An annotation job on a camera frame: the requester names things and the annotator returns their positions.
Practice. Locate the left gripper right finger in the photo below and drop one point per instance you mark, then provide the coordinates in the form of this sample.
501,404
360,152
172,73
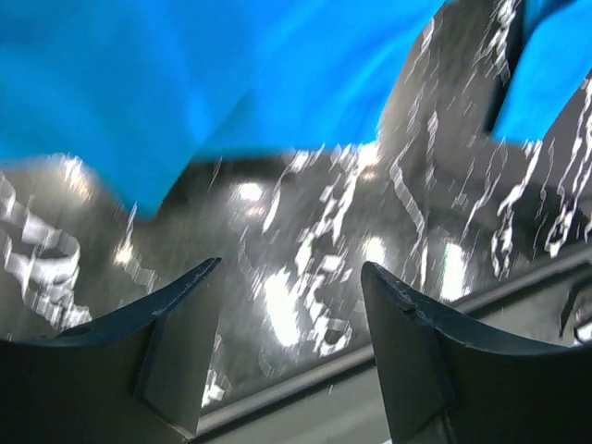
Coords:
446,377

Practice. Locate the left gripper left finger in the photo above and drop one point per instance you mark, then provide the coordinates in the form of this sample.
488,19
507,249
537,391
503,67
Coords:
136,375

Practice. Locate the blue t-shirt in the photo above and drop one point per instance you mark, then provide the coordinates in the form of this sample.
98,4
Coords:
139,89

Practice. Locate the black marble pattern mat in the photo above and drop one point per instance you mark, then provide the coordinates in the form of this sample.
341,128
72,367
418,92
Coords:
436,202

